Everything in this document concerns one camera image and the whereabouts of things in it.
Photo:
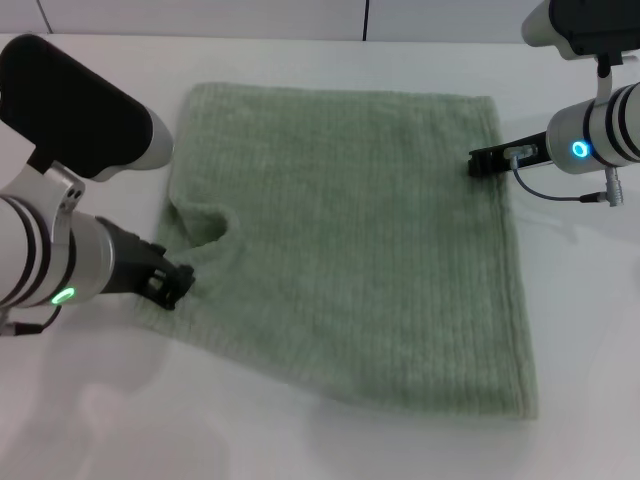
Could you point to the light green ribbed towel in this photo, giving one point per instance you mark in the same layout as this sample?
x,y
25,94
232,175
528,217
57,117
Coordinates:
x,y
360,250

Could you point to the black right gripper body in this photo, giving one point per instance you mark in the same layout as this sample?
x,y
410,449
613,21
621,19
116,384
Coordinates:
x,y
543,145

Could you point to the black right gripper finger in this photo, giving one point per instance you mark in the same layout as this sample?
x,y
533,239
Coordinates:
x,y
485,161

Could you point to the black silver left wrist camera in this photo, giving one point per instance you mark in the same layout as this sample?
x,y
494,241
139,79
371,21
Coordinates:
x,y
75,110

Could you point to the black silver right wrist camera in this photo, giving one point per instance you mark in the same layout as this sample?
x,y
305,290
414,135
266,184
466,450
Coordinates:
x,y
585,25

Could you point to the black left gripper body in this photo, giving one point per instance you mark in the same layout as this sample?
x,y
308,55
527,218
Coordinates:
x,y
130,265

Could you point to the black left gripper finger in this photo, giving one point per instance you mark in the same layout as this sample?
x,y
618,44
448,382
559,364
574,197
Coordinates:
x,y
167,297
177,276

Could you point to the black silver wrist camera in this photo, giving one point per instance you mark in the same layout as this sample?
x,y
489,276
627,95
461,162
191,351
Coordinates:
x,y
75,110
585,25

